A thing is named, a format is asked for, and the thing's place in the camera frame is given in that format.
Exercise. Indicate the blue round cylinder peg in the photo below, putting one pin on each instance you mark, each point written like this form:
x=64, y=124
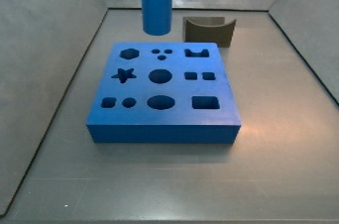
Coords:
x=156, y=16

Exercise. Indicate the blue shape sorter block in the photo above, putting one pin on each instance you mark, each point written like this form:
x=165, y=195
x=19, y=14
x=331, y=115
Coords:
x=164, y=93

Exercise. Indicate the dark grey curved holder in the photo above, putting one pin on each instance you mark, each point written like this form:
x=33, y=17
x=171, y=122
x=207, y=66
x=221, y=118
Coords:
x=208, y=30

